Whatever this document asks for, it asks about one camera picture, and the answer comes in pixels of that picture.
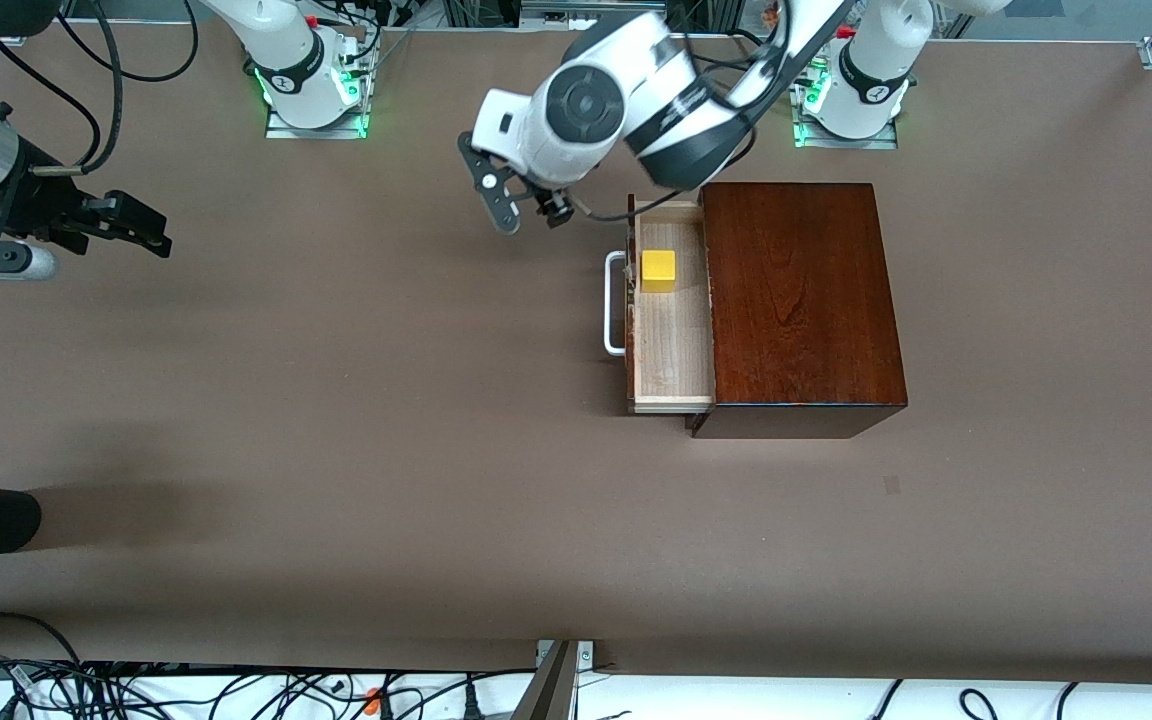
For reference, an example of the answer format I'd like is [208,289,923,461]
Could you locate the dark brown wooden cabinet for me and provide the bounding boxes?
[686,182,910,441]

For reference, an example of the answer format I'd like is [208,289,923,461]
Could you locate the tangled black cable bundle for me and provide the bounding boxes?
[0,650,539,720]

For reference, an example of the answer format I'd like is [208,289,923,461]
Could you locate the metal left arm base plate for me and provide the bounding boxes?
[792,50,901,151]

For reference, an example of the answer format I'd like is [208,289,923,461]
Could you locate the black looping cable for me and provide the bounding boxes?
[60,0,201,85]

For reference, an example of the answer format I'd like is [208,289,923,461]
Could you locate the yellow cube block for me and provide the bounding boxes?
[641,249,678,295]

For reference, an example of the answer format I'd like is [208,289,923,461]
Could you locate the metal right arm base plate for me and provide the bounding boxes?
[265,40,375,141]

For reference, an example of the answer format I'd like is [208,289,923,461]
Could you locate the wooden drawer with white handle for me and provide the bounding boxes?
[603,194,718,415]

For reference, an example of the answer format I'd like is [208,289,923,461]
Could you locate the metal table edge bracket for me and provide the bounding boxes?
[510,639,597,720]

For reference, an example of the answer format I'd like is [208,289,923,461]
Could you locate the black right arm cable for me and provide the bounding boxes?
[0,0,127,177]

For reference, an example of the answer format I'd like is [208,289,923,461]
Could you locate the large black cable loop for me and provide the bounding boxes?
[0,611,87,683]

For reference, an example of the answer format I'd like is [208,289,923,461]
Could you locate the grey power strip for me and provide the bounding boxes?
[520,0,637,29]

